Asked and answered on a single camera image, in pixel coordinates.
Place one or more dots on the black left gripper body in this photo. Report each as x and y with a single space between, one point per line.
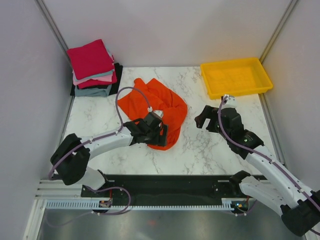
152 136

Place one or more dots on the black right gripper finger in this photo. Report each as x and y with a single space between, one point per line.
208 112
202 123

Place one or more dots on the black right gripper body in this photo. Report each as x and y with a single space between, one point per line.
229 135

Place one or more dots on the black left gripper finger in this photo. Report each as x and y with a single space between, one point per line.
159 141
164 131

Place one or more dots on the orange t shirt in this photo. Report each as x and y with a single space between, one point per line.
159 97

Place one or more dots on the yellow plastic tray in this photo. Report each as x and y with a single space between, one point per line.
237 77

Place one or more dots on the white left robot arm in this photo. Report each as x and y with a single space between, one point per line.
70 160

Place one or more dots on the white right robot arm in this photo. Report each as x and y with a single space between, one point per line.
296 203

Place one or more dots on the grey-blue folded t shirt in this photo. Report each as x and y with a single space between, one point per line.
92 92

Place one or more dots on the pink folded t shirt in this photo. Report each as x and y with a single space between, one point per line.
103 78

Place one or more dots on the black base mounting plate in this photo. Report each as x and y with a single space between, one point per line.
167 189

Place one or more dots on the black folded t shirt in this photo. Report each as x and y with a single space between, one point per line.
115 86

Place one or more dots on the crimson folded t shirt lower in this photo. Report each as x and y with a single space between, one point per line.
95 83

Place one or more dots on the crimson folded t shirt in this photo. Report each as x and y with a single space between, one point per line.
90 59
95 83

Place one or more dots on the teal folded t shirt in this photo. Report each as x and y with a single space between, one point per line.
100 74

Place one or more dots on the crimson folded t shirt top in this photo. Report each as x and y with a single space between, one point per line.
90 59

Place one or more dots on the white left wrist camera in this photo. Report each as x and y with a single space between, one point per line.
159 113

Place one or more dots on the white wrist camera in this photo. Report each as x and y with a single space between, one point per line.
159 113
228 101

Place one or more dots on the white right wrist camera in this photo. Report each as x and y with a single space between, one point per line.
228 101

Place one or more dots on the right aluminium frame post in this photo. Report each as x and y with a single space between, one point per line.
278 29

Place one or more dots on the aluminium frame post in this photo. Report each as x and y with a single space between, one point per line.
278 29
53 27

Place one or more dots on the white slotted cable duct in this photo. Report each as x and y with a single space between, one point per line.
96 204

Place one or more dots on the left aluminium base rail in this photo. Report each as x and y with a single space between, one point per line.
52 195

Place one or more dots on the left aluminium frame post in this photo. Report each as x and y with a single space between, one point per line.
53 27

